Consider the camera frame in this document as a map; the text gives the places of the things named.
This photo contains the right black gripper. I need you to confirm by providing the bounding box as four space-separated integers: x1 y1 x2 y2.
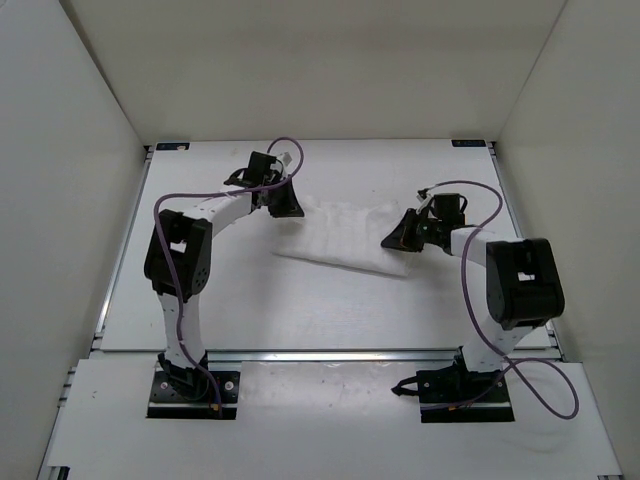
381 208 441 253

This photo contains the white pleated skirt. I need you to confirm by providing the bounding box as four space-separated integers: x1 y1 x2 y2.
271 196 411 277

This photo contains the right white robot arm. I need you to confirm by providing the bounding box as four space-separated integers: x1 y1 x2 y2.
381 191 565 401

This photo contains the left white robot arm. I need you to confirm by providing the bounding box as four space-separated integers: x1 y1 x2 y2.
143 151 304 412

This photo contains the right blue corner label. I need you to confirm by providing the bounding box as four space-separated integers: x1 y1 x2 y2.
451 139 486 148

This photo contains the blue corner label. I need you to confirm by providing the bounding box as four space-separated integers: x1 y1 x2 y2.
155 142 190 151
451 139 486 148

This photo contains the left blue corner label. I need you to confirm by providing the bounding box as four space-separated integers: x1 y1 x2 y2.
155 142 190 151

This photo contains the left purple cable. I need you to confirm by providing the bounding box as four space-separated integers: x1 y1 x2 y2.
153 137 306 416

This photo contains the purple cable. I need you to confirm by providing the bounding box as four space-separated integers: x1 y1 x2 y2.
153 137 306 416
419 180 581 419

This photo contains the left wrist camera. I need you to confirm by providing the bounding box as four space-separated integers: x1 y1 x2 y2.
276 152 295 176

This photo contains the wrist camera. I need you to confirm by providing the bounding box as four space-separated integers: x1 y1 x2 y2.
276 152 295 176
416 186 434 213

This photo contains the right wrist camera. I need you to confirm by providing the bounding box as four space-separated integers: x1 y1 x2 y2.
416 186 434 213

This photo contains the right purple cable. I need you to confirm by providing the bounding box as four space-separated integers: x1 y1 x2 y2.
419 180 581 419

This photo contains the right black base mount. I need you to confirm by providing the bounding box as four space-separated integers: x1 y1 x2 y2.
391 357 515 424

